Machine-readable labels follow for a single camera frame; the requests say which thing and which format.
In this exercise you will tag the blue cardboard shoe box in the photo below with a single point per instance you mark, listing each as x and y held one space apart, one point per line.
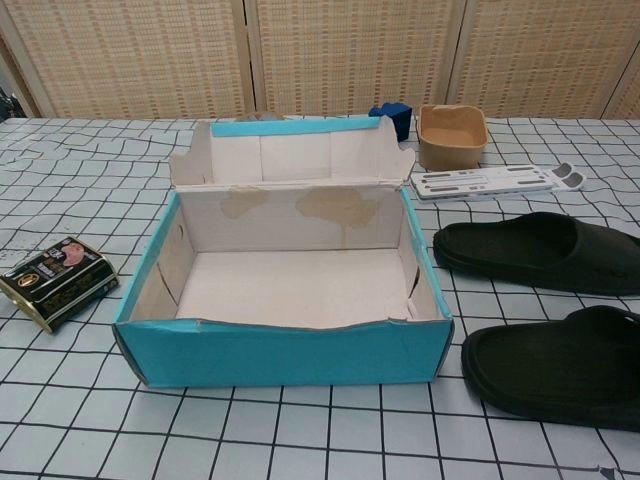
280 355

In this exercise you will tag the black rubber slipper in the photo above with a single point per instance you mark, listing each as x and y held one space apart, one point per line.
550 370
525 255

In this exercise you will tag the yellow packing tape roll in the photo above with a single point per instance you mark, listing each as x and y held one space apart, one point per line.
262 116

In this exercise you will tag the small blue container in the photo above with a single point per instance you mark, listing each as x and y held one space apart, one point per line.
400 120

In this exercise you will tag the tan plastic bowl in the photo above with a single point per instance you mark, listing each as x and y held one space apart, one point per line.
450 150

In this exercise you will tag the white flat plastic tray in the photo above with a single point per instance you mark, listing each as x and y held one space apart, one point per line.
475 182

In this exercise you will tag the white black checkered tablecloth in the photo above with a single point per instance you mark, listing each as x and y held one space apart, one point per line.
300 440

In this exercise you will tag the bamboo folding screen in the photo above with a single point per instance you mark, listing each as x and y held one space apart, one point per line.
150 50

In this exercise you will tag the black luncheon meat can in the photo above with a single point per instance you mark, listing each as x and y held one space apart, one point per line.
60 285

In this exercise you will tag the dark object behind table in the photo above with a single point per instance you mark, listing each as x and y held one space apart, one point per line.
5 105

